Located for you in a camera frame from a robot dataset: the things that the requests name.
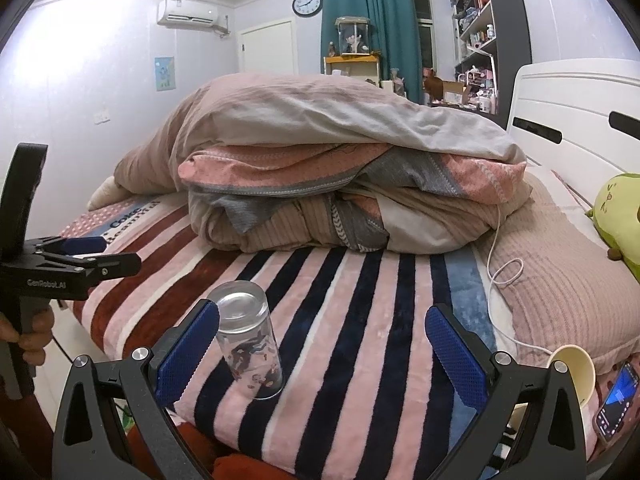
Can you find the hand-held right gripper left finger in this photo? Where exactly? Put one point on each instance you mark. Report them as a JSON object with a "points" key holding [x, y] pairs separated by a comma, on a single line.
{"points": [[186, 355]]}

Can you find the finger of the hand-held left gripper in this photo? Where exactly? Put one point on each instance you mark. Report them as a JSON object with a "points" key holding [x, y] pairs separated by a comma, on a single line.
{"points": [[82, 245], [112, 265]]}

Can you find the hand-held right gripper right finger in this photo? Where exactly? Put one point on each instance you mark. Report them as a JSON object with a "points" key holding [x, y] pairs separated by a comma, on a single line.
{"points": [[457, 355]]}

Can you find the clear printed glass cup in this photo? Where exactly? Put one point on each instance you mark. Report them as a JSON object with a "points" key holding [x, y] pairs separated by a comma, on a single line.
{"points": [[247, 340]]}

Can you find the cream paper cup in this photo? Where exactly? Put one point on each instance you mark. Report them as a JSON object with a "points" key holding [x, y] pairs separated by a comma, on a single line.
{"points": [[575, 370]]}

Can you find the person's left hand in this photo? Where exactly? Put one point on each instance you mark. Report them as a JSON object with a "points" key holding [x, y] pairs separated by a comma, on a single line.
{"points": [[30, 327]]}

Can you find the pink ribbed pillow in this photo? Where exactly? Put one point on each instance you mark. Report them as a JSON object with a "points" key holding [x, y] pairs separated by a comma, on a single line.
{"points": [[545, 270]]}

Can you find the striped fleece blanket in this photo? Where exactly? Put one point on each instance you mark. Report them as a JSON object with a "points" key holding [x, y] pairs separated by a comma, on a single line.
{"points": [[310, 340]]}

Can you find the smartphone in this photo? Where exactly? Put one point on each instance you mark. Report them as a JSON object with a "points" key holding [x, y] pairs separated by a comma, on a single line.
{"points": [[616, 402]]}

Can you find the pink grey patterned quilt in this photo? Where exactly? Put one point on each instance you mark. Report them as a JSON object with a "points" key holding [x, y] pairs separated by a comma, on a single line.
{"points": [[350, 195]]}

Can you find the green avocado plush toy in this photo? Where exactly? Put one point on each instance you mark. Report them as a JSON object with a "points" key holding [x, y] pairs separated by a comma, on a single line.
{"points": [[620, 220]]}

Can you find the beige folded duvet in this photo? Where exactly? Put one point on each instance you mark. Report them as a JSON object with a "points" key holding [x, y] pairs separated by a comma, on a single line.
{"points": [[320, 120]]}

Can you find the white air conditioner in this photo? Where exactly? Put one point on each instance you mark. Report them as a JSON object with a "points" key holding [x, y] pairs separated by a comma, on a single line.
{"points": [[189, 11]]}

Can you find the white door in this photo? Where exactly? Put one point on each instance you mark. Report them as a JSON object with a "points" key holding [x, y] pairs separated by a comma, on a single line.
{"points": [[266, 46]]}

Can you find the brown plush toy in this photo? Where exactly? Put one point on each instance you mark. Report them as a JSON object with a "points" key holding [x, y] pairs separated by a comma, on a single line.
{"points": [[433, 86]]}

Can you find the white bed headboard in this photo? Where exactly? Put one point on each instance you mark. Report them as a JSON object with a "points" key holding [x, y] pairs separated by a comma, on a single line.
{"points": [[575, 110]]}

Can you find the white yellow small shelf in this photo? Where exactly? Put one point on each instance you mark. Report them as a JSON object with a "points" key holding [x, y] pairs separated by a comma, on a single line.
{"points": [[352, 66]]}

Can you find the tall cluttered bookshelf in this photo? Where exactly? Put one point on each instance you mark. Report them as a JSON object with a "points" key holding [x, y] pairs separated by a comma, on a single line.
{"points": [[480, 35]]}

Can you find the glass display case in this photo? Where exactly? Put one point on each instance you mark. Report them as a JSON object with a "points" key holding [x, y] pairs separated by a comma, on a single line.
{"points": [[354, 36]]}

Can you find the teal curtain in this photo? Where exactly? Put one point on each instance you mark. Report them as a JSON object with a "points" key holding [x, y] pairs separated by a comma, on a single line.
{"points": [[370, 25]]}

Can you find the wall poster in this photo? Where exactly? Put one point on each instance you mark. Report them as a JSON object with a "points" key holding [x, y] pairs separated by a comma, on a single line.
{"points": [[164, 73]]}

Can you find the round wall clock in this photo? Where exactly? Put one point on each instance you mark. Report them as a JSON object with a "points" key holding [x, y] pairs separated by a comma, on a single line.
{"points": [[307, 3]]}

